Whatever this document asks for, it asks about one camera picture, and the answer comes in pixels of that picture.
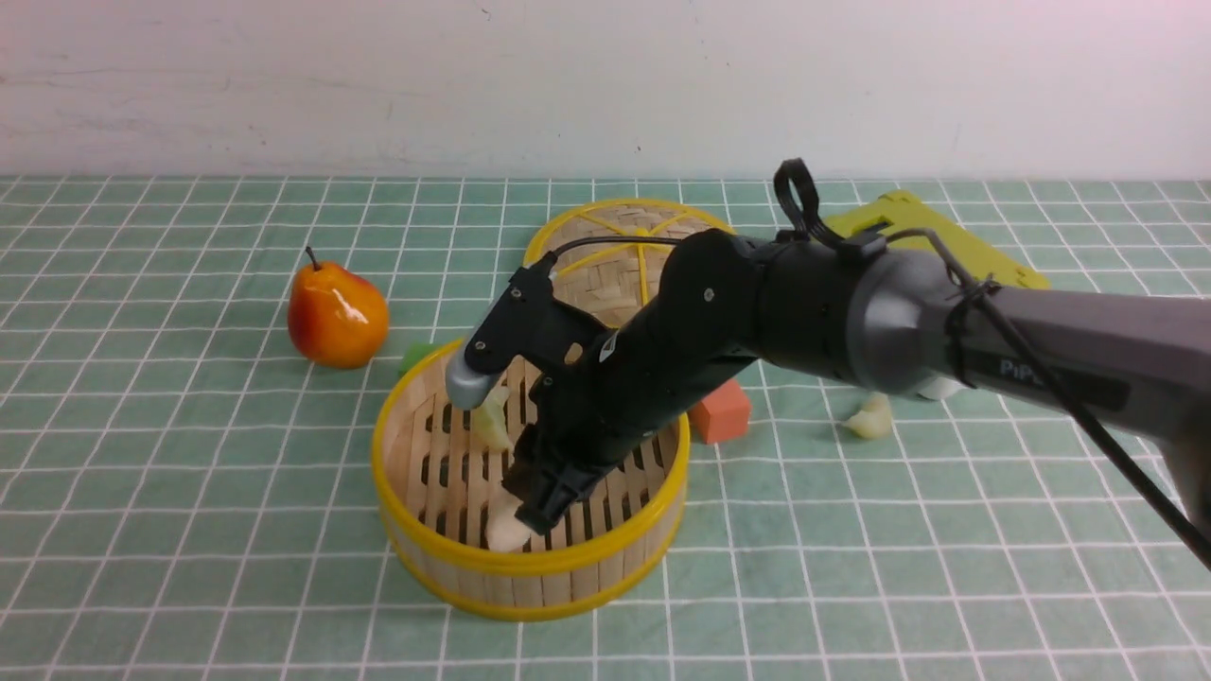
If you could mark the green checkered tablecloth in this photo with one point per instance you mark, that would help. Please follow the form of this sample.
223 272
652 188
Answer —
186 497

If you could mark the green lid white storage box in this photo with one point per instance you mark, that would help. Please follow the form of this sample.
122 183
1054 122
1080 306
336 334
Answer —
902 308

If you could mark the small green block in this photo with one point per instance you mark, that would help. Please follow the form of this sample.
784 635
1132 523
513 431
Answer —
414 354

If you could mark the orange red toy pear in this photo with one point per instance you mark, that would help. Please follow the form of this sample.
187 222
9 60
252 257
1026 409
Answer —
335 318

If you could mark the pale green dumpling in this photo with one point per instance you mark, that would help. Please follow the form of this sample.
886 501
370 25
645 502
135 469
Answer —
488 422

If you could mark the white dumpling front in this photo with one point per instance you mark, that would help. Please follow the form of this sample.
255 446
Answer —
504 531

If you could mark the orange foam cube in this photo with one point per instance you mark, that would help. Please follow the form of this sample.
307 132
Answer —
722 416

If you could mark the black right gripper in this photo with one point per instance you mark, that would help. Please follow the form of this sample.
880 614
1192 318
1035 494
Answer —
628 385

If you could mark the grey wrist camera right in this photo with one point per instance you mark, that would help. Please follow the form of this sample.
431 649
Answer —
527 321

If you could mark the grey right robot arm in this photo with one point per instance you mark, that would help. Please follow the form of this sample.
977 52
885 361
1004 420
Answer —
1132 371

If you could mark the woven bamboo steamer lid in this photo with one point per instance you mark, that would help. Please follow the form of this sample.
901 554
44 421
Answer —
612 281

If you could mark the bamboo steamer tray yellow rim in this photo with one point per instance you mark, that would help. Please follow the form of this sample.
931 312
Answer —
433 477

